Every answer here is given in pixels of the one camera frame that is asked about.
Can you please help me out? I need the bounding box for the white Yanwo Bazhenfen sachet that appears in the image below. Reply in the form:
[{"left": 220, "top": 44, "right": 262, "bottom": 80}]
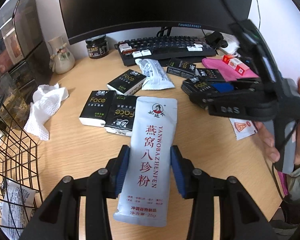
[{"left": 114, "top": 96, "right": 178, "bottom": 227}]

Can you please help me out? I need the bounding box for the white barcode snack packet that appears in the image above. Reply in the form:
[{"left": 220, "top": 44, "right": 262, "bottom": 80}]
[{"left": 135, "top": 59, "right": 175, "bottom": 90}]

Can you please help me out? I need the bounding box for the black Face tissue pack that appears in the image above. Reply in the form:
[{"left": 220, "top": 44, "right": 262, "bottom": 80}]
[{"left": 181, "top": 77, "right": 217, "bottom": 108}]

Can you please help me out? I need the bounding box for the pink desk mat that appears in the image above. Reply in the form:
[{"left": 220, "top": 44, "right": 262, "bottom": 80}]
[{"left": 202, "top": 58, "right": 259, "bottom": 81}]

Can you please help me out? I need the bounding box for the black tissue pack on desk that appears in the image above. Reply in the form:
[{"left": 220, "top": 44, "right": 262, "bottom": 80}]
[{"left": 196, "top": 68, "right": 225, "bottom": 82}]

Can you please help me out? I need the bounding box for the red cigarette box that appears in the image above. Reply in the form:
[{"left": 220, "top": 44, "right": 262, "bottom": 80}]
[{"left": 222, "top": 55, "right": 250, "bottom": 76}]

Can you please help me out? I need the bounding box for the white pizza-print sachet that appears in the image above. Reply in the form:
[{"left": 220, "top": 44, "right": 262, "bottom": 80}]
[{"left": 229, "top": 118, "right": 257, "bottom": 140}]

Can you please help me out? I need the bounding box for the black power adapter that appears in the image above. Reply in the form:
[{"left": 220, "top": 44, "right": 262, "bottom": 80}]
[{"left": 205, "top": 31, "right": 228, "bottom": 49}]

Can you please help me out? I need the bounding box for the black mechanical keyboard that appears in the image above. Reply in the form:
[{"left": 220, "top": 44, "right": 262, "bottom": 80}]
[{"left": 115, "top": 36, "right": 216, "bottom": 66}]

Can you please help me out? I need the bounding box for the crumpled white tissue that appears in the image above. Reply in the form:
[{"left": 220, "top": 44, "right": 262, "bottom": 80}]
[{"left": 24, "top": 83, "right": 69, "bottom": 141}]

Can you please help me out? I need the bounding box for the dark glass jar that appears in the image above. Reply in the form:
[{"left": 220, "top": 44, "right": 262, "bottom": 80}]
[{"left": 85, "top": 35, "right": 109, "bottom": 59}]

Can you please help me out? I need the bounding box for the small ceramic vase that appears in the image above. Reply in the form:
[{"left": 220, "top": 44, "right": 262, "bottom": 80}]
[{"left": 48, "top": 36, "right": 75, "bottom": 74}]

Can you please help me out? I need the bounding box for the dark drawer cabinet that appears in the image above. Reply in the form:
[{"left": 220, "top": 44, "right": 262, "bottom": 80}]
[{"left": 0, "top": 0, "right": 52, "bottom": 122}]

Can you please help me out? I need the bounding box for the black curved monitor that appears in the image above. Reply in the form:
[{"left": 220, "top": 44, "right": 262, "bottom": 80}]
[{"left": 59, "top": 0, "right": 252, "bottom": 44}]

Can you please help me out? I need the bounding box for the black wire basket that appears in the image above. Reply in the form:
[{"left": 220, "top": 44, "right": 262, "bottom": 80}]
[{"left": 0, "top": 96, "right": 43, "bottom": 239}]

